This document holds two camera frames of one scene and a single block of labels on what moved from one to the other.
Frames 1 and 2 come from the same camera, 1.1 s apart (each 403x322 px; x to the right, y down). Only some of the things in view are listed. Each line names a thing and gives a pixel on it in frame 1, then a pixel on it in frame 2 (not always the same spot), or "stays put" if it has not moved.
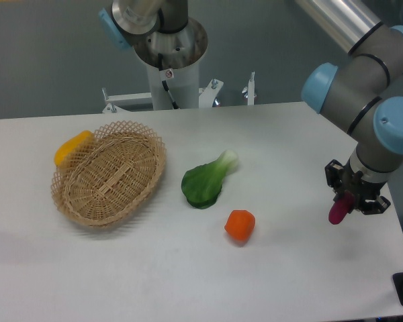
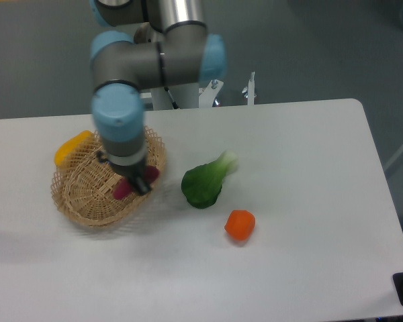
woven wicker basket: [103, 178] stays put
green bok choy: [201, 185] stays put
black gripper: [363, 190] → [133, 174]
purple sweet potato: [340, 208] → [123, 186]
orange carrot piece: [240, 224] stays put
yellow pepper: [68, 146] stays put
